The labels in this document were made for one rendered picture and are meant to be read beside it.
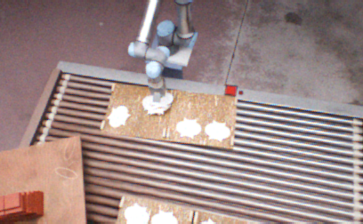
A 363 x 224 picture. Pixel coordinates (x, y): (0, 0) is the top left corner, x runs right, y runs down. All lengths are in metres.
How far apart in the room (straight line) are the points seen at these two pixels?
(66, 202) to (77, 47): 2.12
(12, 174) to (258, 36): 2.59
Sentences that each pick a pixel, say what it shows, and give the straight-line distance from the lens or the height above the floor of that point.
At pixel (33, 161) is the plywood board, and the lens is 2.07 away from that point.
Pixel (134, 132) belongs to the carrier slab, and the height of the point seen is 0.94.
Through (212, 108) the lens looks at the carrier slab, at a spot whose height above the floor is 0.94.
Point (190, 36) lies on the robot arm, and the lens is 2.10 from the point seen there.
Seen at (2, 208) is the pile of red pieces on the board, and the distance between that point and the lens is 1.80.
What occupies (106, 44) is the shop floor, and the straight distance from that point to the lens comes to 3.63.
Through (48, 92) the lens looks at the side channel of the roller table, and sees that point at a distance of 2.33.
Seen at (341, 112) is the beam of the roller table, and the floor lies 0.91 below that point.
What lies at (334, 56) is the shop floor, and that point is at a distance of 3.61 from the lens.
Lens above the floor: 2.80
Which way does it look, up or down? 65 degrees down
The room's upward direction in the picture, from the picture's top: 8 degrees counter-clockwise
